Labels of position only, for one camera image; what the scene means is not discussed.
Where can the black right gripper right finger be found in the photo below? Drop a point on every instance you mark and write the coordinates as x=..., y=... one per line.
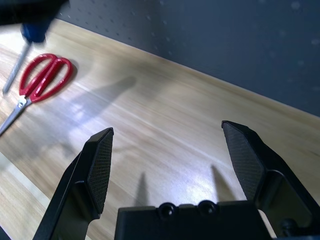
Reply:
x=250, y=162

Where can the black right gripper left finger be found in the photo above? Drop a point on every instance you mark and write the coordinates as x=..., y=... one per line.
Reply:
x=75, y=195

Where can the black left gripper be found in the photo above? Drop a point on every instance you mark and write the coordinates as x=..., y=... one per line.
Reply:
x=25, y=10

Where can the dark grey metal pegboard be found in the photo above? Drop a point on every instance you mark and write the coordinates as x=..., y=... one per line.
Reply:
x=225, y=37

